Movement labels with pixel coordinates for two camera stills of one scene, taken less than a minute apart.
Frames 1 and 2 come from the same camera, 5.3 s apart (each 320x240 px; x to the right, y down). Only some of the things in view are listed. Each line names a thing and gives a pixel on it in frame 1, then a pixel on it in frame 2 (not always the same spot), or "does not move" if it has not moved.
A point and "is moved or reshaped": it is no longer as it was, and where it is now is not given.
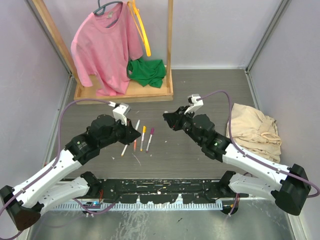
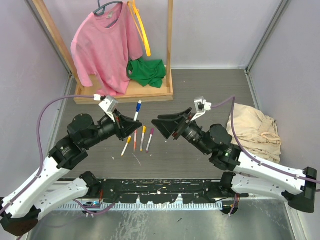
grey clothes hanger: (101, 10) does not move
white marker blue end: (138, 123) is moved or reshaped
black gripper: (120, 111) to (110, 104)
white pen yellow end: (124, 150) does not move
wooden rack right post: (170, 46) does not move
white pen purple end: (149, 142) does not move
